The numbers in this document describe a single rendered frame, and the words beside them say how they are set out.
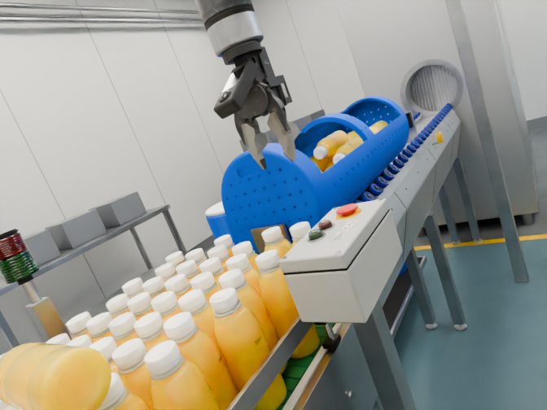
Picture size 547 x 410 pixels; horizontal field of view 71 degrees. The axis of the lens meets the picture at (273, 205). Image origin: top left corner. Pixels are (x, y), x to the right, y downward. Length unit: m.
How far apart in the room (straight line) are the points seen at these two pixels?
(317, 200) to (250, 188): 0.18
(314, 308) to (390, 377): 0.20
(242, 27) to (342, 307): 0.46
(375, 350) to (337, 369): 0.07
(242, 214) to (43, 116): 3.55
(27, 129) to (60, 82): 0.64
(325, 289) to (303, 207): 0.38
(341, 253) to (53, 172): 3.89
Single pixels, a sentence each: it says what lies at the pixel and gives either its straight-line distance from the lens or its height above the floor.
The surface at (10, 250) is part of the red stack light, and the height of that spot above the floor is 1.22.
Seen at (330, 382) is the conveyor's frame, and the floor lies 0.87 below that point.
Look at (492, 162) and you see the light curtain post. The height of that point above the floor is 0.70.
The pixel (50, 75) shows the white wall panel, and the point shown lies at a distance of 4.58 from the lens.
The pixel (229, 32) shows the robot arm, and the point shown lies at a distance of 0.68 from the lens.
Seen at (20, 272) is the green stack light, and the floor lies 1.17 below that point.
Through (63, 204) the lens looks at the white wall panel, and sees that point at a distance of 4.21.
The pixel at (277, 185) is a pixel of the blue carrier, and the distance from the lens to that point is 0.88.
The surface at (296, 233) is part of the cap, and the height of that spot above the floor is 1.07.
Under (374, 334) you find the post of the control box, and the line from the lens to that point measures 0.64.
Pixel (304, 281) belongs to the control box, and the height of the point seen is 1.07.
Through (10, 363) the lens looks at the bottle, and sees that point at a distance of 0.51.
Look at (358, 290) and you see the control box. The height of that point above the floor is 1.04.
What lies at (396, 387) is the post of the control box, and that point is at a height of 0.82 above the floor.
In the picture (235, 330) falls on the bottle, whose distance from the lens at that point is 0.54.
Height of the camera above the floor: 1.28
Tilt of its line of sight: 12 degrees down
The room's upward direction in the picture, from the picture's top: 21 degrees counter-clockwise
